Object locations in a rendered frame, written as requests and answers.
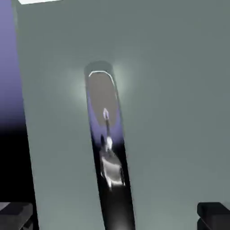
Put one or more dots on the grey-green cabinet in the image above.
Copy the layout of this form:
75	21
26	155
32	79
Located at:
15	18

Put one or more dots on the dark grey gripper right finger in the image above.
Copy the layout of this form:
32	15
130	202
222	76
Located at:
213	215

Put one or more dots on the grey-green cabinet door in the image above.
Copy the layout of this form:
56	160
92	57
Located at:
170	107

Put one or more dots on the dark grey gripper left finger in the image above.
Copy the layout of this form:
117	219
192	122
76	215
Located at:
14	215

